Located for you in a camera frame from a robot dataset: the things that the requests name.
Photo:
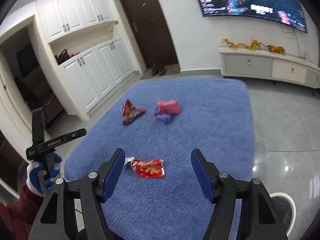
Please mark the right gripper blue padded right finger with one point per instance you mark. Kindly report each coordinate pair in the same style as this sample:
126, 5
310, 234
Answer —
206, 174

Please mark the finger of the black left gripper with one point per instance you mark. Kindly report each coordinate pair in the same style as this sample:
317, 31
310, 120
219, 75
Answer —
63, 139

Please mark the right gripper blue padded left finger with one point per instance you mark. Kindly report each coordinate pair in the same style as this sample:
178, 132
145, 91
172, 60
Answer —
109, 173

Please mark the red shiny candy wrapper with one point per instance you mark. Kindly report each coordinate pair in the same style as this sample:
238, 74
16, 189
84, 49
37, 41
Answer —
146, 169

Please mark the red chip bag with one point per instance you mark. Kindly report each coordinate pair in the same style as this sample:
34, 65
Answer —
130, 112

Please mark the small purple paper wad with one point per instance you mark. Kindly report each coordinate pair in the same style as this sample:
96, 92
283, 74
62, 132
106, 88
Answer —
162, 116

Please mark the pink snack packet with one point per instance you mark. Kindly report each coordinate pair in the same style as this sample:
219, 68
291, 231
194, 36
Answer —
168, 107

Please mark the maroon sleeve forearm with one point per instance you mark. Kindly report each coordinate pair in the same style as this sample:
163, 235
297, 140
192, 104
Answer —
17, 219

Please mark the white round trash bin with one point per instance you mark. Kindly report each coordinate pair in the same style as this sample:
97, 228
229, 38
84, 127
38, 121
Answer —
286, 209

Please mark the blue white gloved hand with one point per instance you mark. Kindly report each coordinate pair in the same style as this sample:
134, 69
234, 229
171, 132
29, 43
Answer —
35, 171

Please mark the blue fluffy cloth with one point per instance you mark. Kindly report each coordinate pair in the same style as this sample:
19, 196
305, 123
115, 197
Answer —
215, 117

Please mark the dark shoes pair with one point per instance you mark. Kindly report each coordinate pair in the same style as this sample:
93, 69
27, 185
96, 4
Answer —
158, 69

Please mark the white low tv cabinet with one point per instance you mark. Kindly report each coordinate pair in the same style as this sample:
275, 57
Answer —
259, 64

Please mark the white shoe cabinet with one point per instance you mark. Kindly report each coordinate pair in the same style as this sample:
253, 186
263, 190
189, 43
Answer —
80, 52

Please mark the golden dragon ornament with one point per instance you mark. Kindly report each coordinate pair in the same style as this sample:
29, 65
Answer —
255, 44

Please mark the brown entrance door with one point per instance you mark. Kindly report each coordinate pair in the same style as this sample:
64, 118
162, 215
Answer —
151, 32

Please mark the wall mounted television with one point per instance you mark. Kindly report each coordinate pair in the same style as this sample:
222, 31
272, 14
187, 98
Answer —
287, 12

